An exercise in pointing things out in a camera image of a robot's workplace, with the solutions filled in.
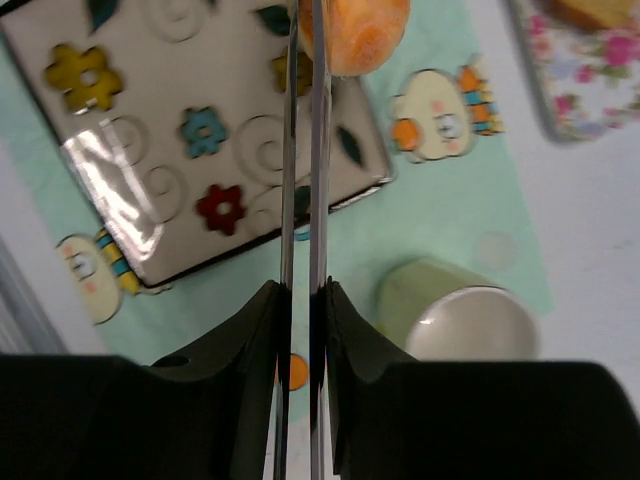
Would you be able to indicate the light green cartoon placemat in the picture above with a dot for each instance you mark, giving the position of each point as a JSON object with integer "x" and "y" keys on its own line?
{"x": 414, "y": 174}

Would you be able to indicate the floral rectangular tray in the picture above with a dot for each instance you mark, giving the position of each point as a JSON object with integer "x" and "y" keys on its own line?
{"x": 584, "y": 82}

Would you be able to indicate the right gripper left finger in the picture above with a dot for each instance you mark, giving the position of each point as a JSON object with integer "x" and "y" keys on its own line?
{"x": 201, "y": 412}

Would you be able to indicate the round orange bun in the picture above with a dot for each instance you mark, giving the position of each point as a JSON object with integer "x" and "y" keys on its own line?
{"x": 363, "y": 34}

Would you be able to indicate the square floral ceramic plate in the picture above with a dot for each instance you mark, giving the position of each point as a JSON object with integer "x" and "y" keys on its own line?
{"x": 170, "y": 115}

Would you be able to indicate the pale yellow mug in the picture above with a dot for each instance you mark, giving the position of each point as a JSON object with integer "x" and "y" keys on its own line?
{"x": 436, "y": 311}

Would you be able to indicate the brown bread slice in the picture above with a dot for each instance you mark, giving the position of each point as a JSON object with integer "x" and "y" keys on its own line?
{"x": 593, "y": 15}

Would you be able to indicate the metal serving tongs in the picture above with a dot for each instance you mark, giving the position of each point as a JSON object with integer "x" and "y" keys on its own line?
{"x": 321, "y": 99}

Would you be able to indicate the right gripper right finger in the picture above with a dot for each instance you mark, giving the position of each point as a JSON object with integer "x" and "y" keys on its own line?
{"x": 393, "y": 417}

